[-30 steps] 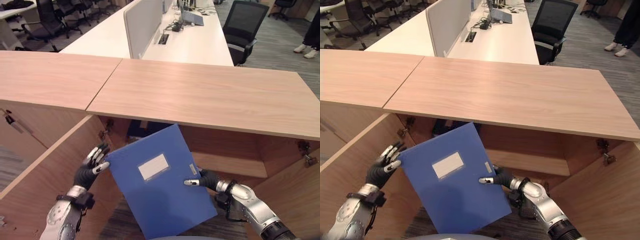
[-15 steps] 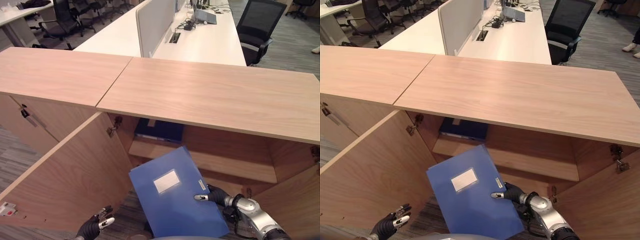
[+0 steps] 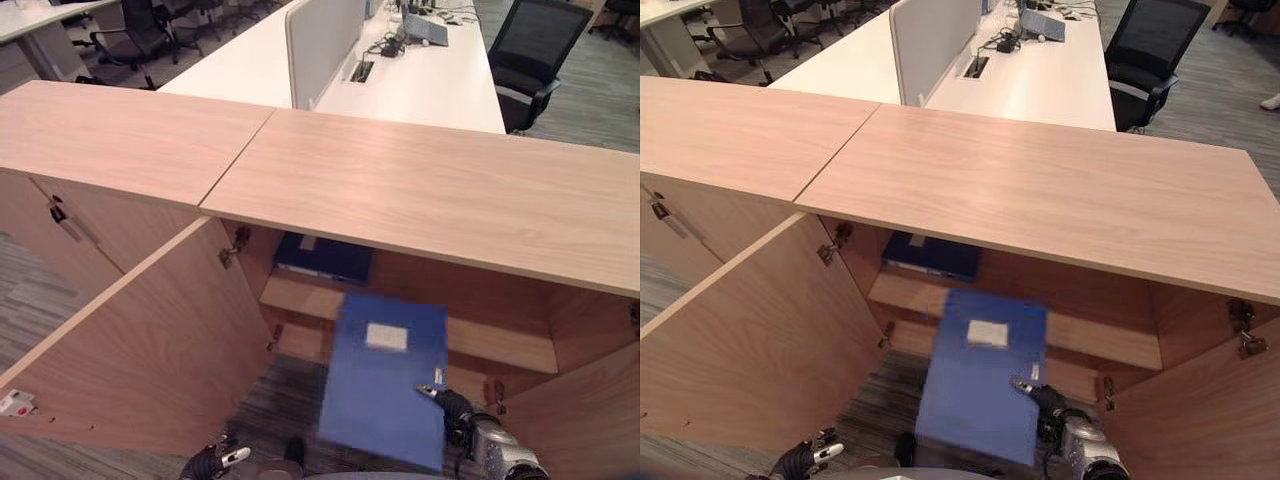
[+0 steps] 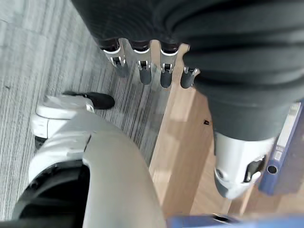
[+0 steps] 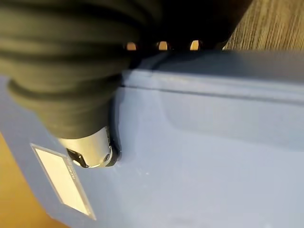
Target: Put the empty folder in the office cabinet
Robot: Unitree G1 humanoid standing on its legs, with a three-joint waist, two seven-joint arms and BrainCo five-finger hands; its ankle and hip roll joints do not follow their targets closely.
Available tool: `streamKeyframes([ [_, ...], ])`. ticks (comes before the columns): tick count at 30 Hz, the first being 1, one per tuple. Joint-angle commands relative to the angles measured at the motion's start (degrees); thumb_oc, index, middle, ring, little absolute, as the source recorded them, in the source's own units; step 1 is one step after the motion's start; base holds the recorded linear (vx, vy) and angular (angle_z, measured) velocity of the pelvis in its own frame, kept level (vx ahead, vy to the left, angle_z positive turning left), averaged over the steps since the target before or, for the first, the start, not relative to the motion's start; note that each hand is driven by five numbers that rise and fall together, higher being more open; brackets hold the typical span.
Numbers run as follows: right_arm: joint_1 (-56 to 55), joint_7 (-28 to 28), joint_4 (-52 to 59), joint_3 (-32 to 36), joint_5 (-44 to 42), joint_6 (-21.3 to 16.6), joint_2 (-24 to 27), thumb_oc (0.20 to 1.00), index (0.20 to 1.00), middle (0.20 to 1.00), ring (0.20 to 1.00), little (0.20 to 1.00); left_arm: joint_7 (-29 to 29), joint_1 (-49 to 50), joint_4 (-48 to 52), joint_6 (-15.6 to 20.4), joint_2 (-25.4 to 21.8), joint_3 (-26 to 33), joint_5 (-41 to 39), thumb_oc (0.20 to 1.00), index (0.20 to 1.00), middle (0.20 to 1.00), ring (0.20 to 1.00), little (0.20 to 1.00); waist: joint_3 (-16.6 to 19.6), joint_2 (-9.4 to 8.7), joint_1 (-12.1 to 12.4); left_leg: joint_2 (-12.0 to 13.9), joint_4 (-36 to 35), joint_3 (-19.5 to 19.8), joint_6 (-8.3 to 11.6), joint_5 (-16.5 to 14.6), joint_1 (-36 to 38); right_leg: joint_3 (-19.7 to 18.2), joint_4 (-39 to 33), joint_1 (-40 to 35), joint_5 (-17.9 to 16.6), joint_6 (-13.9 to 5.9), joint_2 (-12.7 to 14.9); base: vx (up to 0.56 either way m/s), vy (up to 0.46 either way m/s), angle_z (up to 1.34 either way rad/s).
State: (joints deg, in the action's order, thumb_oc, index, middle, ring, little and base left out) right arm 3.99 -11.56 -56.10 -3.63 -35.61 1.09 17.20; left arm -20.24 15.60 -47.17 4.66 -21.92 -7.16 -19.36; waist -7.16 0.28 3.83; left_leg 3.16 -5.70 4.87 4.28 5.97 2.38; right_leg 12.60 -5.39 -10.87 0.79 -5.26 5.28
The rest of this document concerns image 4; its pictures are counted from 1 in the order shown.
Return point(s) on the dark robot foot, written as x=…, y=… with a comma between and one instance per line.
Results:
x=99, y=99

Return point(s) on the blue lever arch folder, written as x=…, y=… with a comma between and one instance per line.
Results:
x=282, y=154

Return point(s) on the silver robot leg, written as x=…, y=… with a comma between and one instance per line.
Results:
x=111, y=171

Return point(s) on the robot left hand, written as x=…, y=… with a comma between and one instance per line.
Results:
x=213, y=35

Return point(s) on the light wooden desk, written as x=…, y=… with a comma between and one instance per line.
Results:
x=183, y=142

